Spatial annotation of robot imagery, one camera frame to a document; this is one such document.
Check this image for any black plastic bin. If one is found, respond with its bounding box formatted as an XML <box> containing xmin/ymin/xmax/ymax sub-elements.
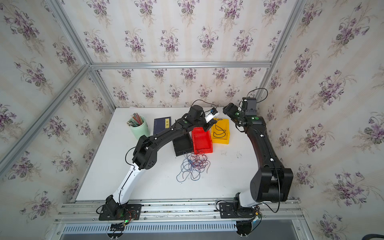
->
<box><xmin>173</xmin><ymin>133</ymin><xmax>194</xmax><ymax>157</ymax></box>

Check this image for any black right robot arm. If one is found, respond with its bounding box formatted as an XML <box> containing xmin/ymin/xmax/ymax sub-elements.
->
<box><xmin>223</xmin><ymin>103</ymin><xmax>294</xmax><ymax>208</ymax></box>

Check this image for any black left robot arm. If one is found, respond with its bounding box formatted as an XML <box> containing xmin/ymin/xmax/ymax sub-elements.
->
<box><xmin>103</xmin><ymin>105</ymin><xmax>219</xmax><ymax>216</ymax></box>

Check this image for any yellow plastic bin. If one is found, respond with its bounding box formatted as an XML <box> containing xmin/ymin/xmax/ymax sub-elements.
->
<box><xmin>211</xmin><ymin>119</ymin><xmax>230</xmax><ymax>145</ymax></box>

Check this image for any red plastic bin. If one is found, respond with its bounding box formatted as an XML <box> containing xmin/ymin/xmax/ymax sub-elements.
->
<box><xmin>192</xmin><ymin>127</ymin><xmax>213</xmax><ymax>154</ymax></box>

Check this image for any dark blue book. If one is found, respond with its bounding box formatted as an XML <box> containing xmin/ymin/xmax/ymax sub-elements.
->
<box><xmin>153</xmin><ymin>117</ymin><xmax>171</xmax><ymax>135</ymax></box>

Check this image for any green pen cup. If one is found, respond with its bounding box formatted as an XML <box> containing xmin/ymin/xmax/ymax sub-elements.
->
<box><xmin>130</xmin><ymin>117</ymin><xmax>150</xmax><ymax>140</ymax></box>

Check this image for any coloured pencils bundle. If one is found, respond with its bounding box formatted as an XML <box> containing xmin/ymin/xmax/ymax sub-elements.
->
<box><xmin>127</xmin><ymin>113</ymin><xmax>144</xmax><ymax>128</ymax></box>

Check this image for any white ventilation grille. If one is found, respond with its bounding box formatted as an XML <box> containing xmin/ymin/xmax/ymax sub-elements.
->
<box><xmin>62</xmin><ymin>221</ymin><xmax>238</xmax><ymax>235</ymax></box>

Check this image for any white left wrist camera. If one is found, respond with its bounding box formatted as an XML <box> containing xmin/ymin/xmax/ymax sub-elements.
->
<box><xmin>205</xmin><ymin>108</ymin><xmax>219</xmax><ymax>123</ymax></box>

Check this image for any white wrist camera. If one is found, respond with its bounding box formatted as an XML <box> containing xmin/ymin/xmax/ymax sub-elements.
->
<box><xmin>241</xmin><ymin>97</ymin><xmax>258</xmax><ymax>114</ymax></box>
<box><xmin>205</xmin><ymin>108</ymin><xmax>219</xmax><ymax>123</ymax></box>

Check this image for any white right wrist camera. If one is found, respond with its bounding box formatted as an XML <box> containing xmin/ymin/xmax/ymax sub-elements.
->
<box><xmin>241</xmin><ymin>97</ymin><xmax>258</xmax><ymax>114</ymax></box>

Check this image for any blue wire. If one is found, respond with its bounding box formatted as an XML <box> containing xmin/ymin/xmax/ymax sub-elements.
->
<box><xmin>175</xmin><ymin>151</ymin><xmax>211</xmax><ymax>183</ymax></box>

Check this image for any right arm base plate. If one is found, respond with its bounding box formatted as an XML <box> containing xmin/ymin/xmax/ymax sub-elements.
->
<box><xmin>216</xmin><ymin>201</ymin><xmax>258</xmax><ymax>219</ymax></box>

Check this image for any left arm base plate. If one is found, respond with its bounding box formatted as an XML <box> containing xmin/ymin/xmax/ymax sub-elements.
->
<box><xmin>97</xmin><ymin>204</ymin><xmax>142</xmax><ymax>221</ymax></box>

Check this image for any aluminium rail frame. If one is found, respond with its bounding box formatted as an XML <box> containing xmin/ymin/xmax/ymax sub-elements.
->
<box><xmin>53</xmin><ymin>199</ymin><xmax>305</xmax><ymax>224</ymax></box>

